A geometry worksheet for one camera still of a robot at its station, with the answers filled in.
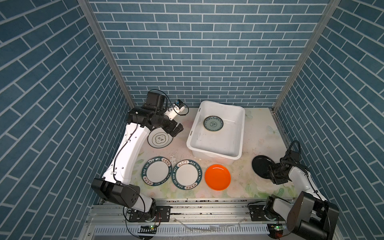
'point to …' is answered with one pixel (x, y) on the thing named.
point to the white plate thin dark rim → (159, 138)
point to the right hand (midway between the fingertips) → (268, 169)
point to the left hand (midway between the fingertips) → (175, 121)
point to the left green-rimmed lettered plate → (156, 171)
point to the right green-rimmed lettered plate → (186, 174)
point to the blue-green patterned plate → (213, 123)
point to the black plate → (263, 166)
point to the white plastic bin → (222, 146)
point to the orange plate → (217, 177)
